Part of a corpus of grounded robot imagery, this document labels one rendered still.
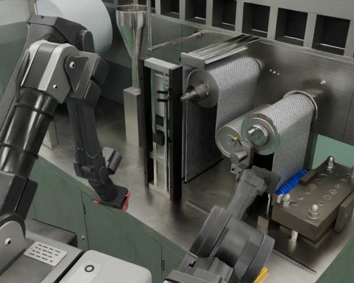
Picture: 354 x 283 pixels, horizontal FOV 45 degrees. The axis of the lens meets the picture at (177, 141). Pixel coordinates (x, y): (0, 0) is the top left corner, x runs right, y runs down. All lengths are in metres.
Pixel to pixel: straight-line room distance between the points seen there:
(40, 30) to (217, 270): 0.61
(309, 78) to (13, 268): 1.31
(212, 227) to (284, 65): 1.15
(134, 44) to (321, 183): 0.93
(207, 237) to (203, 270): 0.05
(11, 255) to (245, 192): 0.76
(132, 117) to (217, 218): 1.39
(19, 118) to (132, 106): 1.40
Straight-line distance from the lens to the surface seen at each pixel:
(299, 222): 1.45
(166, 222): 1.57
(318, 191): 1.58
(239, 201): 1.17
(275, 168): 1.46
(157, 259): 1.68
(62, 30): 0.96
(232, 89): 1.53
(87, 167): 1.19
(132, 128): 1.99
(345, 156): 3.94
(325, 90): 1.64
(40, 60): 0.58
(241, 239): 0.62
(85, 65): 0.61
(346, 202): 1.57
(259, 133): 1.39
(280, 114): 1.44
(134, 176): 1.81
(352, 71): 1.58
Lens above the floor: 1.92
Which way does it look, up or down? 30 degrees down
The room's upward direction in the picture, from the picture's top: straight up
